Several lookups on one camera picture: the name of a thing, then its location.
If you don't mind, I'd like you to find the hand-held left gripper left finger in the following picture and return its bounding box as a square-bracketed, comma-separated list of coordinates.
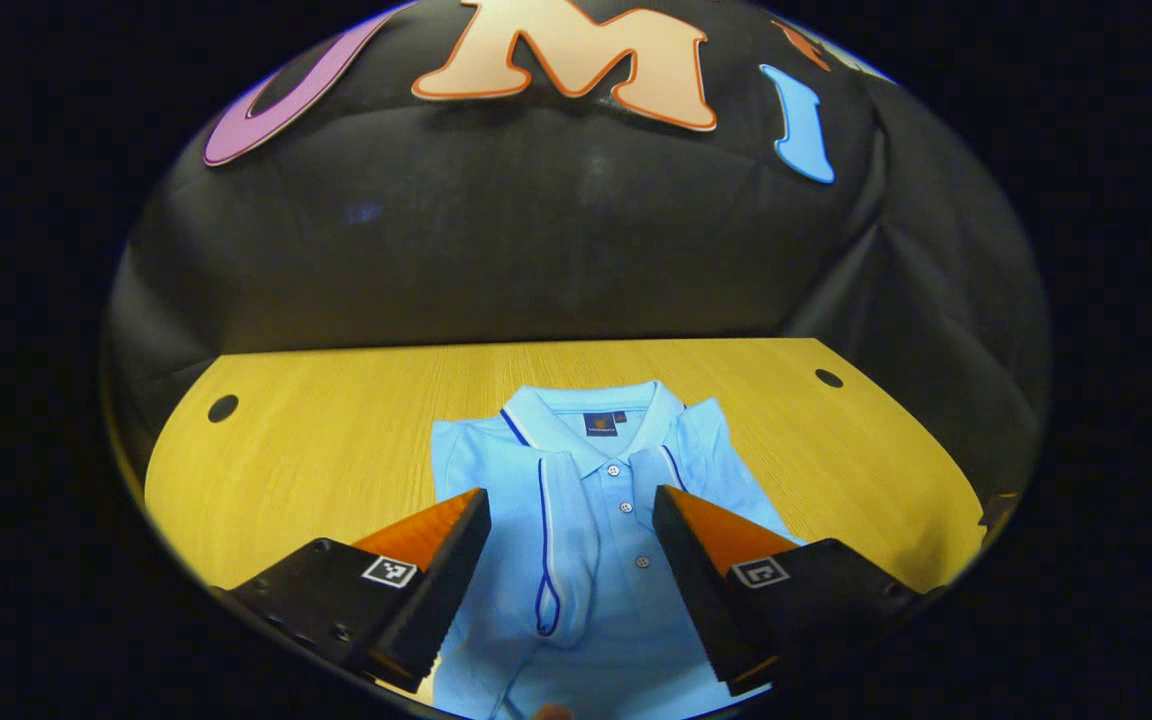
[211, 487, 493, 693]

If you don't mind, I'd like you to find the black backdrop cloth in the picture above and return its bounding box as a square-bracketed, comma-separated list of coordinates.
[101, 0, 1052, 501]

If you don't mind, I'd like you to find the light blue polo T-shirt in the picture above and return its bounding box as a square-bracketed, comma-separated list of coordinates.
[429, 380, 807, 720]

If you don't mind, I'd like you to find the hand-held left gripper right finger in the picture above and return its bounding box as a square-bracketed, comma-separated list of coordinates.
[652, 485, 927, 698]

